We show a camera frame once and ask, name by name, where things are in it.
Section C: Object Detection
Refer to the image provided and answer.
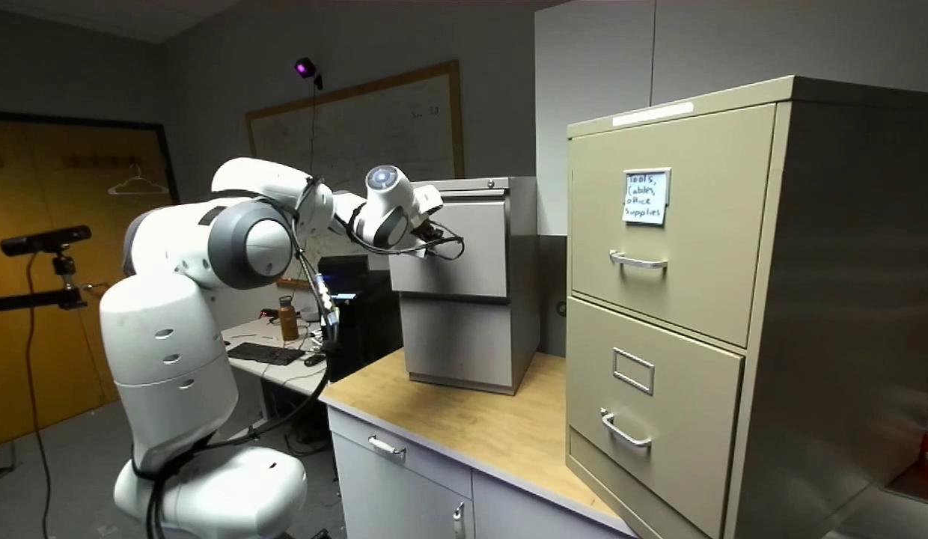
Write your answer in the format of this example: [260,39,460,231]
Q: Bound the whiteboard with wooden frame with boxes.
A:
[246,56,468,202]

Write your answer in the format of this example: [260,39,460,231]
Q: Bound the black keyboard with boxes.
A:
[224,337,308,367]

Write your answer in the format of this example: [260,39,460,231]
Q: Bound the beige drawer with label holder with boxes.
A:
[565,294,749,539]

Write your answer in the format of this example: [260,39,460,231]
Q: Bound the metal drawer handle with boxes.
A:
[608,244,673,285]
[595,403,655,457]

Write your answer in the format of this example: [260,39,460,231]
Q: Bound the wood-topped gray counter cabinet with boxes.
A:
[317,346,637,539]

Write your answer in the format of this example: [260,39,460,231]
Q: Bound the brown bottle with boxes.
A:
[276,294,302,345]

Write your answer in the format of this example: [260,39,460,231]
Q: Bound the beige file cabinet body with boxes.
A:
[562,72,928,539]

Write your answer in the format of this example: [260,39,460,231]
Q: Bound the gray file cabinet body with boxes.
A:
[387,173,546,394]

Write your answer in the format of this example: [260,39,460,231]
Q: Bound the gray lower cabinet drawer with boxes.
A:
[396,291,517,391]

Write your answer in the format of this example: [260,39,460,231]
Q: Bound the black camera on stand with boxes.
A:
[0,220,97,318]

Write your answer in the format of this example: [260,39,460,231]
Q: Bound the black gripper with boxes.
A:
[409,211,457,253]

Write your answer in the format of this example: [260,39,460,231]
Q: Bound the white paper note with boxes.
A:
[620,164,673,231]

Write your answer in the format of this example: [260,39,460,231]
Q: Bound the purple-lit ceiling camera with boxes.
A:
[291,53,326,90]

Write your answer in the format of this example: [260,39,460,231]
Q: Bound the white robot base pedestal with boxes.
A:
[112,444,311,539]

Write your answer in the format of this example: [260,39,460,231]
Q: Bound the gray file cabinet drawer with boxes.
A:
[387,191,516,301]

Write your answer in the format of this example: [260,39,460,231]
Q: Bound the light office desk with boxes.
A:
[222,315,332,400]

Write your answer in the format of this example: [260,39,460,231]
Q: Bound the beige drawer with paper note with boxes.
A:
[565,102,779,351]

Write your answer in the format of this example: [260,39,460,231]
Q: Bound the yellow door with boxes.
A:
[0,111,179,447]

